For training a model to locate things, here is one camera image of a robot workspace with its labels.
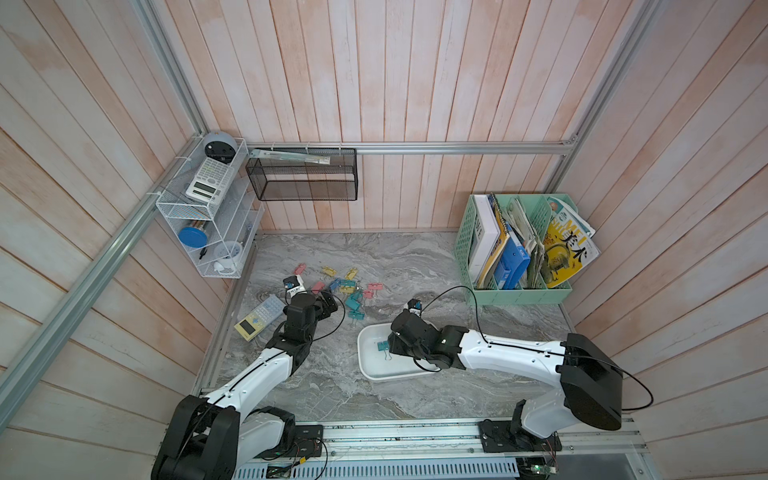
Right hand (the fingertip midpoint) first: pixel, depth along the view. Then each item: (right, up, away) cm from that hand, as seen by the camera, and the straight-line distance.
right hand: (389, 339), depth 83 cm
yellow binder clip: (-21, +18, +24) cm, 37 cm away
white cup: (-47, +24, +2) cm, 53 cm away
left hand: (-21, +12, +4) cm, 24 cm away
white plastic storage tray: (-5, -8, +3) cm, 10 cm away
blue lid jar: (-52, +29, -7) cm, 60 cm away
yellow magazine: (+56, +28, +8) cm, 63 cm away
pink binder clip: (-5, +13, +18) cm, 23 cm away
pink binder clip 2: (-32, +19, +24) cm, 44 cm away
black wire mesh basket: (-39, +52, +23) cm, 68 cm away
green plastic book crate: (+55, +11, +12) cm, 57 cm away
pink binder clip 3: (-25, +13, +21) cm, 35 cm away
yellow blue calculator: (-44, +2, +9) cm, 45 cm away
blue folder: (+37, +21, +4) cm, 43 cm away
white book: (+28, +30, +2) cm, 41 cm away
